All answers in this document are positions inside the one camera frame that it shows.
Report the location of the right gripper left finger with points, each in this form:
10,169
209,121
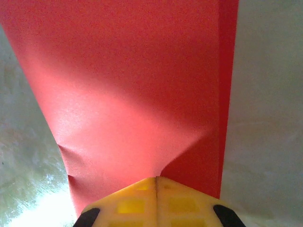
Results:
127,205

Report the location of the red paper sheet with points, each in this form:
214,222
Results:
118,71

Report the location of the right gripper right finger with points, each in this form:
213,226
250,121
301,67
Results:
189,208

